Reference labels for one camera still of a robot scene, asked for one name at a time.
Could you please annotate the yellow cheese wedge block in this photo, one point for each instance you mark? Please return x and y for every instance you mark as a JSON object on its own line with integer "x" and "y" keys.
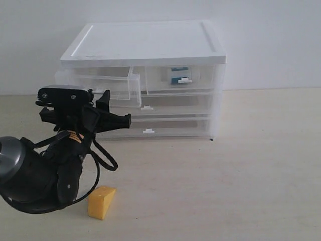
{"x": 99, "y": 201}

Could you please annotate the bottom wide clear drawer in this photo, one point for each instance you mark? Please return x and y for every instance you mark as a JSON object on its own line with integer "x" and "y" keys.
{"x": 162, "y": 128}

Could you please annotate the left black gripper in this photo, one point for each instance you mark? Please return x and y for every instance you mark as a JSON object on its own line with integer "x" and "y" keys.
{"x": 83, "y": 120}

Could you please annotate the white plastic drawer cabinet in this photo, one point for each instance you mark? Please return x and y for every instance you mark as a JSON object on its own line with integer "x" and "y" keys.
{"x": 152, "y": 44}

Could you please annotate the wide clear drawer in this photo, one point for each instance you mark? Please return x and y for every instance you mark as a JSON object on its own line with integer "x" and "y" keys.
{"x": 168, "y": 105}
{"x": 162, "y": 128}

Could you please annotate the middle wide clear drawer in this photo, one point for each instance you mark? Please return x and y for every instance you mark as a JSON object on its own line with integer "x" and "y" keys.
{"x": 168, "y": 105}

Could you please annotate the blue white pill bottle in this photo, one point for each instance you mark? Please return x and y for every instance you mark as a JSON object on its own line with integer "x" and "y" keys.
{"x": 180, "y": 75}

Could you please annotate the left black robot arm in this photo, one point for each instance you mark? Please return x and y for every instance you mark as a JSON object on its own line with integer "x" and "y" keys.
{"x": 43, "y": 177}

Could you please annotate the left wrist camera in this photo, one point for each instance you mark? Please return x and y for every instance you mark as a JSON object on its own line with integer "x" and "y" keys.
{"x": 64, "y": 96}

